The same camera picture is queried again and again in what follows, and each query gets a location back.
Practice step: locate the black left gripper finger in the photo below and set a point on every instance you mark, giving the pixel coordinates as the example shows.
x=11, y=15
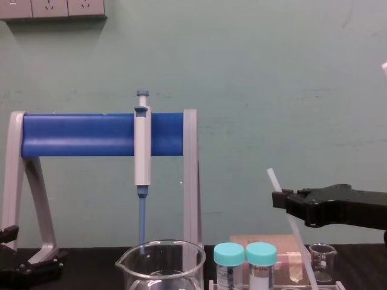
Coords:
x=9, y=234
x=45, y=260

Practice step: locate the white stirring rod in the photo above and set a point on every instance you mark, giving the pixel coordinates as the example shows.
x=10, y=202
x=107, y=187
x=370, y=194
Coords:
x=297, y=238

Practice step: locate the grey and blue pipette stand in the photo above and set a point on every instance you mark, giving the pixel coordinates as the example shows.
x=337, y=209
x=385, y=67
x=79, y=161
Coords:
x=78, y=134

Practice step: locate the clear plastic tube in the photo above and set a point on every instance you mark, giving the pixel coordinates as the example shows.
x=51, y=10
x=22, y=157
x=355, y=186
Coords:
x=295, y=267

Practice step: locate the small glass beaker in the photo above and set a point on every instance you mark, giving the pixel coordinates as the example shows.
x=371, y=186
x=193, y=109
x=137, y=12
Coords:
x=324, y=262

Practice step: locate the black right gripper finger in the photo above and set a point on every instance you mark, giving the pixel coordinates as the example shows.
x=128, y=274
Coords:
x=288, y=191
x=302, y=208

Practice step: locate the clear plastic vial rack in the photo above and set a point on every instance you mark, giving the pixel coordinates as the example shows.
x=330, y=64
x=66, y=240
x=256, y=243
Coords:
x=281, y=287

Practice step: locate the brown cardboard box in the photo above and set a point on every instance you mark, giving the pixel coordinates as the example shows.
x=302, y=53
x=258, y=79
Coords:
x=284, y=244

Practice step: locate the white and blue pipette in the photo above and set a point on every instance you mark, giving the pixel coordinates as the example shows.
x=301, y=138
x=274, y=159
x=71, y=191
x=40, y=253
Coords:
x=142, y=151

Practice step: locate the grey wall socket panel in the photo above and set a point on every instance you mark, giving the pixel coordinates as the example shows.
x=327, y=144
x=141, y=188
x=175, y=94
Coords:
x=51, y=8

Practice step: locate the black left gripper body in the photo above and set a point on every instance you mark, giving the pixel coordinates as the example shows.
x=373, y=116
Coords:
x=15, y=276

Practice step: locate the vial with teal cap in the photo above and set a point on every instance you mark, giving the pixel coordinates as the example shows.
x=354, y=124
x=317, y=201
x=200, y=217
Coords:
x=228, y=266
x=261, y=266

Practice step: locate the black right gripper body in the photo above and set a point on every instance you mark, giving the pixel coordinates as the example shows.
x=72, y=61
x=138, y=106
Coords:
x=353, y=205

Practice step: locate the large glass beaker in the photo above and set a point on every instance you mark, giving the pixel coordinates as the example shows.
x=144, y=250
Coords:
x=160, y=267

